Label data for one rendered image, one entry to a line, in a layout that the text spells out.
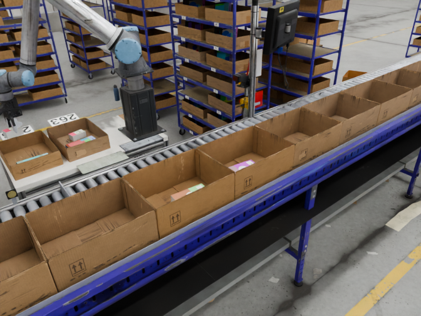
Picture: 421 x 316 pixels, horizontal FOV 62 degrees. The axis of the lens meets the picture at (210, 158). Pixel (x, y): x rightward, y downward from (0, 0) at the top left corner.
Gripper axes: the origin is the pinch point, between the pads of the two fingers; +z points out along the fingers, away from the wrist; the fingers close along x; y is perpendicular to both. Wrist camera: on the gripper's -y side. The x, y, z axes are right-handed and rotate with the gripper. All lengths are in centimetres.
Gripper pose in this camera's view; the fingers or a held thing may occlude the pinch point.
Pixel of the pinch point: (12, 130)
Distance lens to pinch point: 252.5
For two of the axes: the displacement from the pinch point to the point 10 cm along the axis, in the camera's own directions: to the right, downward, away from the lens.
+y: 6.3, -4.0, 6.6
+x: -7.8, -3.1, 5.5
